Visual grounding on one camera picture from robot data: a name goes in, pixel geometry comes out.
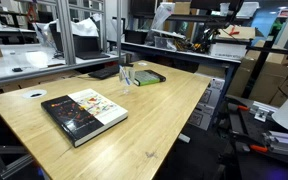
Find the green book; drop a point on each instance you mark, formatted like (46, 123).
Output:
(146, 77)

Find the clear glass cup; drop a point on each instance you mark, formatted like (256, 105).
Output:
(129, 74)

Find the blue marker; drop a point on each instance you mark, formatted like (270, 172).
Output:
(125, 76)

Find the black and white hardcover book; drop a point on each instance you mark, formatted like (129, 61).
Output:
(84, 115)

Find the black keyboard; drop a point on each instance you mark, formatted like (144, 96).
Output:
(104, 71)

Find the blue framed workbench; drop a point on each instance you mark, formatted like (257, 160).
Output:
(184, 56)

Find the white printed cardboard boxes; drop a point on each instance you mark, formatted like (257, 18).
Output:
(209, 100)

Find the clear crumpled plastic bag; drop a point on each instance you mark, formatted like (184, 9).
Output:
(160, 20)

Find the black laptop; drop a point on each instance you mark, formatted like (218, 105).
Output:
(85, 46)

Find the white plastic bag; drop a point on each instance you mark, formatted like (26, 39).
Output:
(84, 27)

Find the tan cardboard box on shelf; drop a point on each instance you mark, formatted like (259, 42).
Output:
(182, 8)

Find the white flat box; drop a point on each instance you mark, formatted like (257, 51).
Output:
(227, 50)

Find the black perforated plate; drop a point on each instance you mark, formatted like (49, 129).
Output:
(250, 125)

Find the tan box with red mark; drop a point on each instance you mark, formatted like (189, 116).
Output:
(240, 32)

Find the stacked brown cardboard boxes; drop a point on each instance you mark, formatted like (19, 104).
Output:
(267, 80)

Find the white workbench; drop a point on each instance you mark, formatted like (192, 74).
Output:
(24, 61)

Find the small black flat object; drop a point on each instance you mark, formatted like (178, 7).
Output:
(17, 69)

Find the clear plastic bin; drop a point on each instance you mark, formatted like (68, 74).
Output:
(248, 9)

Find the aluminium extrusion bars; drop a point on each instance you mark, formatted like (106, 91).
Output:
(285, 142)

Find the thin aluminium frame post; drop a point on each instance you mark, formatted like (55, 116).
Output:
(119, 26)

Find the thick aluminium frame post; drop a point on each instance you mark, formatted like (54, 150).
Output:
(66, 33)

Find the silver metal bracket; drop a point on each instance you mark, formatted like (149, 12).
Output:
(262, 111)

